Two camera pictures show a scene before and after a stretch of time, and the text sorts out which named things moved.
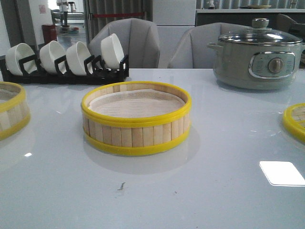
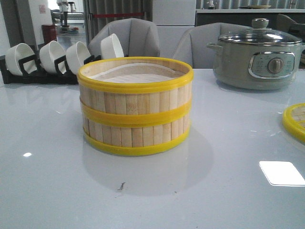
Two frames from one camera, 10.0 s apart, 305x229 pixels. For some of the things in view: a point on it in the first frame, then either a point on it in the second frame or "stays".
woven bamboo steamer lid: (293, 120) stays
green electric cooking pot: (259, 58) stays
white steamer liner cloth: (5, 95) → (137, 73)
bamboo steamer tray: (14, 114) → (136, 91)
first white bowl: (18, 52) stays
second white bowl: (50, 52) stays
